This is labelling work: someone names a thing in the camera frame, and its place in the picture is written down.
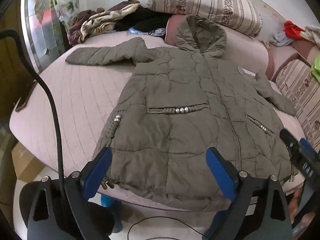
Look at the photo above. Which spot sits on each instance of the pink quilted bed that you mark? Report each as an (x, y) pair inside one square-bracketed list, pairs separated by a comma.
[(80, 92)]

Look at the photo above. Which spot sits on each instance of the light green garment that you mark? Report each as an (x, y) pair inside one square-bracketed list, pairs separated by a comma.
[(316, 67)]

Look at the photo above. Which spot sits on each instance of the cardboard box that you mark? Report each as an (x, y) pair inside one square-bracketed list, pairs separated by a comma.
[(25, 160)]

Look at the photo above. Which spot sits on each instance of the olive padded hooded jacket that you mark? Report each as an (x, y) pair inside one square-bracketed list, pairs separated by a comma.
[(180, 135)]

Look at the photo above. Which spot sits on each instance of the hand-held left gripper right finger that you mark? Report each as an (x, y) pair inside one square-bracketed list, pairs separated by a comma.
[(220, 170)]

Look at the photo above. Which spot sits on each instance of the black cloth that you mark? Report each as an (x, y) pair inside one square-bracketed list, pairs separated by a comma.
[(147, 18)]

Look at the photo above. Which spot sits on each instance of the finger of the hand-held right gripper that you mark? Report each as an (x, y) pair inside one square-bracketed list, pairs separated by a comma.
[(291, 146), (307, 147)]

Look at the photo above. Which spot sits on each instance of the blue slipper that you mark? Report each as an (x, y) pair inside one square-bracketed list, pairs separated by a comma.
[(111, 205)]

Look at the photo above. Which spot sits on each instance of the beige patterned blanket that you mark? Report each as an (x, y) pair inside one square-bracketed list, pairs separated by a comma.
[(105, 21)]

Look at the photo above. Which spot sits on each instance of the metal framed glass panel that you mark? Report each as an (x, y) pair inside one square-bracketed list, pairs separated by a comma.
[(42, 25)]

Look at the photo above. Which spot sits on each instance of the blue plastic packet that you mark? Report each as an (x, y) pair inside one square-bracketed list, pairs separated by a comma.
[(147, 31)]

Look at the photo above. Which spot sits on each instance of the brown cloth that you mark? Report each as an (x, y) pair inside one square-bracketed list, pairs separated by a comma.
[(76, 27)]

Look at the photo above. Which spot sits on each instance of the grey cloth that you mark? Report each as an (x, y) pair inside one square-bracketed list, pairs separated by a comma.
[(281, 40)]

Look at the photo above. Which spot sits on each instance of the large striped floral pillow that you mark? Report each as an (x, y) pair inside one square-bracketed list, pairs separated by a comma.
[(207, 2)]

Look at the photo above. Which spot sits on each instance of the beige crumpled cloth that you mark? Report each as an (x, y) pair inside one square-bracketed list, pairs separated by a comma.
[(313, 35)]

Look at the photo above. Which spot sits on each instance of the mauve cushion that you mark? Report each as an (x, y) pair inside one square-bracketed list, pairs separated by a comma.
[(280, 60), (172, 27)]

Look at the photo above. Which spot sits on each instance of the striped floral cushion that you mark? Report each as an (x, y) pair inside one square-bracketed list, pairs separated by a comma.
[(300, 85)]

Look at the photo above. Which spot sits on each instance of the red cloth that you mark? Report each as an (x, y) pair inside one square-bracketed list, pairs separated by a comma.
[(293, 31)]

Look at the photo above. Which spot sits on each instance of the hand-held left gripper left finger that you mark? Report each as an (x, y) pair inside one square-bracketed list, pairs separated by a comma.
[(97, 173)]

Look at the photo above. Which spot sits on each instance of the green floral pillow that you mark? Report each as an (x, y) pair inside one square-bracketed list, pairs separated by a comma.
[(66, 6)]

